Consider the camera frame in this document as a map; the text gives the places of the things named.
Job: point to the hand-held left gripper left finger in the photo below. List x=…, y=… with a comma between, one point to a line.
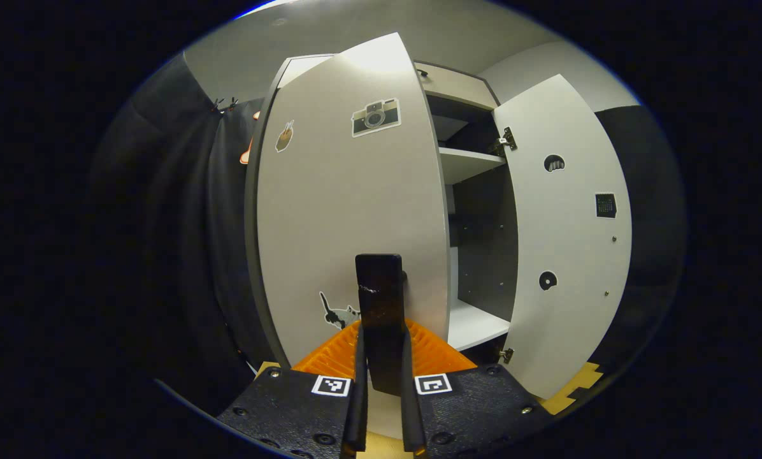
x=357, y=414

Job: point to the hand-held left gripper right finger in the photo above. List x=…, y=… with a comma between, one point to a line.
x=411, y=414

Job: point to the white double-door shoe cabinet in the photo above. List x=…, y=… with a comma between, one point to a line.
x=483, y=255

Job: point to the cabinet door with camera sticker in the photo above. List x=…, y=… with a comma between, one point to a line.
x=343, y=204

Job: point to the cabinet door with headphone sticker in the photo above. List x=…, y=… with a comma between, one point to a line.
x=572, y=255

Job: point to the white cabinet shelf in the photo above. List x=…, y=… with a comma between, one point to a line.
x=473, y=325
x=467, y=164

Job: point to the metal door hinge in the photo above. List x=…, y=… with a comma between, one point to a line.
x=505, y=140
x=506, y=355

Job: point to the black backdrop cloth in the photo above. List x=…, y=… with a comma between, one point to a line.
x=177, y=223

